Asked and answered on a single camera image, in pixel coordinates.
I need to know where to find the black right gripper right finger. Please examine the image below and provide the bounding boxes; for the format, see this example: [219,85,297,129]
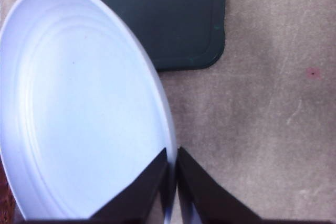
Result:
[177,147,263,224]

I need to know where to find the blue round plate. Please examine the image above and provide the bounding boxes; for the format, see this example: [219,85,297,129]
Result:
[0,0,177,221]

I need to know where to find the black rectangular tray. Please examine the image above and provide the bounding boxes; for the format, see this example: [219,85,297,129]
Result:
[97,0,227,71]

